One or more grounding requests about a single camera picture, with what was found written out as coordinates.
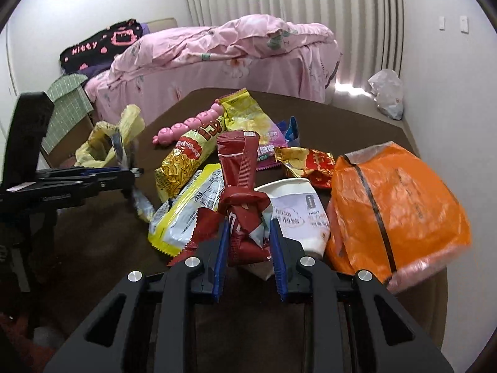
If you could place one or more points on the dark red wrapper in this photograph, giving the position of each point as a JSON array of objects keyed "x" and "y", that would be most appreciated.
[{"x": 237, "y": 171}]

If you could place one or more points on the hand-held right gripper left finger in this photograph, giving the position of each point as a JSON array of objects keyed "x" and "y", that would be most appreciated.
[{"x": 221, "y": 258}]

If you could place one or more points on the white plastic bag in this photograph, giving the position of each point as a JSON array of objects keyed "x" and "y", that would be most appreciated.
[{"x": 386, "y": 89}]

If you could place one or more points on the lavender snack packet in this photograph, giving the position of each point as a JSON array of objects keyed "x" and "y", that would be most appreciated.
[{"x": 280, "y": 130}]

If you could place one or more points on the yellow red noodle snack packet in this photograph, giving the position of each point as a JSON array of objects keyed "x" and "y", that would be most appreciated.
[{"x": 182, "y": 159}]

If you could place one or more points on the striped white curtain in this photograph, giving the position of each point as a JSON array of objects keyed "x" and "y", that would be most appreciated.
[{"x": 310, "y": 0}]

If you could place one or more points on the pink floral duvet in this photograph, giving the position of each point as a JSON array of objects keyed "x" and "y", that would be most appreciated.
[{"x": 202, "y": 54}]

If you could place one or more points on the red cloth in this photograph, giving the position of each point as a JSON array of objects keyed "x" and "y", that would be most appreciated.
[{"x": 19, "y": 342}]

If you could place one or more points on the beige headboard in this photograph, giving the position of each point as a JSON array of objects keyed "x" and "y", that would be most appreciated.
[{"x": 163, "y": 24}]

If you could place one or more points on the bed with pink sheet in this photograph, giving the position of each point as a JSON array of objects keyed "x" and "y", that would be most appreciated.
[{"x": 271, "y": 81}]

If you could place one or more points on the silver plastic wrapper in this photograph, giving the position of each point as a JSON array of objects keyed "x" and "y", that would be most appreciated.
[{"x": 126, "y": 155}]

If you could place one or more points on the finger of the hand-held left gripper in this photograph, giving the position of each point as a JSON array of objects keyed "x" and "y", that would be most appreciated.
[
  {"x": 70, "y": 168},
  {"x": 108, "y": 182}
]

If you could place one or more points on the yellow and white packet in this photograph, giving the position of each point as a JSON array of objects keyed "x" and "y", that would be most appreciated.
[{"x": 182, "y": 209}]

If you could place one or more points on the yellow plastic bag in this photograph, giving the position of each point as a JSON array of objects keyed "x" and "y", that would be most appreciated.
[{"x": 132, "y": 118}]

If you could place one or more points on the red and gold snack packet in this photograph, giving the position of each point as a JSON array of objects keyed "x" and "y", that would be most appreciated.
[{"x": 310, "y": 167}]

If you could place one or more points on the pink caterpillar toy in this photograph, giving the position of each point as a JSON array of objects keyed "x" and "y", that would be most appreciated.
[{"x": 182, "y": 126}]

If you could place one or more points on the blue wrapper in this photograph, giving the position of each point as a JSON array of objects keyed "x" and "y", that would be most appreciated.
[{"x": 292, "y": 130}]

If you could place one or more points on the orange plastic bag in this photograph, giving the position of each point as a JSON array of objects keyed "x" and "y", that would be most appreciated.
[{"x": 407, "y": 209}]

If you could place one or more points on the cardboard box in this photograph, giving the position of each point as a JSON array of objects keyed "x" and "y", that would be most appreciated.
[{"x": 73, "y": 140}]

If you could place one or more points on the yellow and pink snack packet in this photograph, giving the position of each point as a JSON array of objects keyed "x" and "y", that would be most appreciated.
[{"x": 244, "y": 116}]

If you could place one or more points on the green grid cloth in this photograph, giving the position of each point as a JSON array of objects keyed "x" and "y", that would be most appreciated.
[{"x": 66, "y": 105}]

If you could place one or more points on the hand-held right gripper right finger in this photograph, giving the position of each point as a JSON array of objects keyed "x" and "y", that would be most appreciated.
[{"x": 277, "y": 258}]

